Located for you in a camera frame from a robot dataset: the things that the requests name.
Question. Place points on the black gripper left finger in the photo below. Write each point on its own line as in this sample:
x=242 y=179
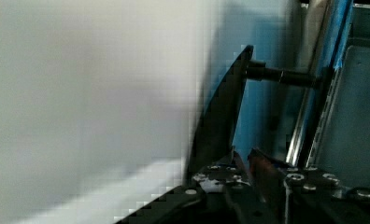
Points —
x=229 y=170

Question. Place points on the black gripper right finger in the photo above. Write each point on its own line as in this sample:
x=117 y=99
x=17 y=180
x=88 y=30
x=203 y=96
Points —
x=307 y=195

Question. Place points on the black toaster oven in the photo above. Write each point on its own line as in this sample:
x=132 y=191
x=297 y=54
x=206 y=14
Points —
x=330 y=38

